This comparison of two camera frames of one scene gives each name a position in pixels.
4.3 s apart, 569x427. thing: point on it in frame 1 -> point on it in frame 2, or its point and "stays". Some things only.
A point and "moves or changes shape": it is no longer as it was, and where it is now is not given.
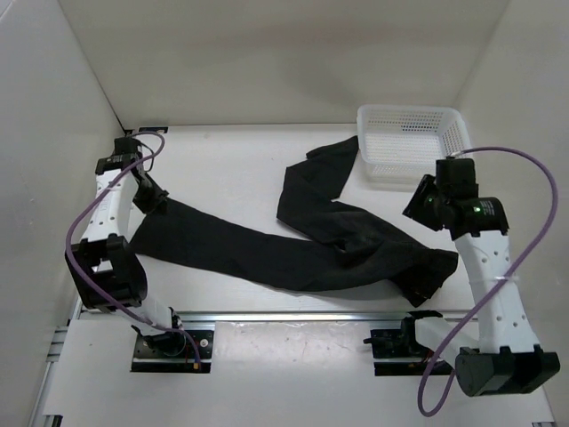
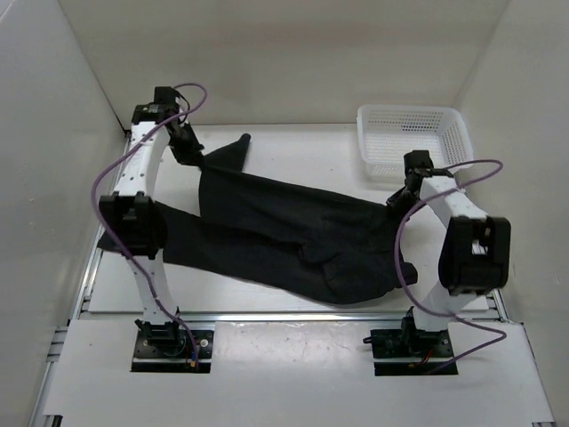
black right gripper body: (424, 204) -> (401, 200)
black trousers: (319, 242) moves or changes shape
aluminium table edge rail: (305, 316) stays
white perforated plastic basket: (401, 145) stays
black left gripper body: (149, 195) -> (184, 145)
